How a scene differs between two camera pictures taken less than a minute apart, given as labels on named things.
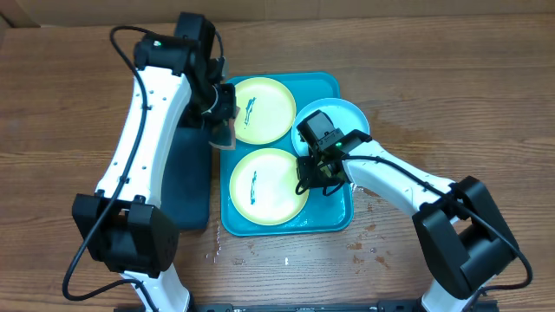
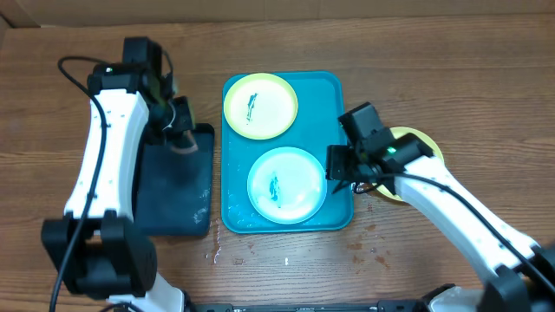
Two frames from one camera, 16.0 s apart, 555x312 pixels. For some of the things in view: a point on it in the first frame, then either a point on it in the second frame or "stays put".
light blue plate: (345, 115) to (287, 185)
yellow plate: (267, 110) stays put
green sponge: (223, 134) to (186, 143)
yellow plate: (263, 187) to (424, 140)
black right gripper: (310, 180) to (340, 171)
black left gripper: (225, 108) to (184, 105)
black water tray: (186, 185) stays put
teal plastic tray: (258, 176) stays put
